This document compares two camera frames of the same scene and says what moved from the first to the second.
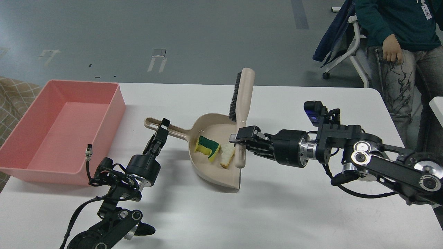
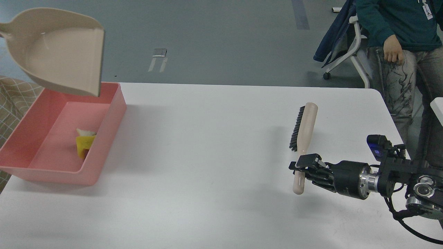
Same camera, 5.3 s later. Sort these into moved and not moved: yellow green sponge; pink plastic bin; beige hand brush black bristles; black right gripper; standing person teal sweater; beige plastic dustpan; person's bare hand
Moved: beige hand brush black bristles; yellow green sponge; black right gripper; beige plastic dustpan
Not moved: person's bare hand; standing person teal sweater; pink plastic bin
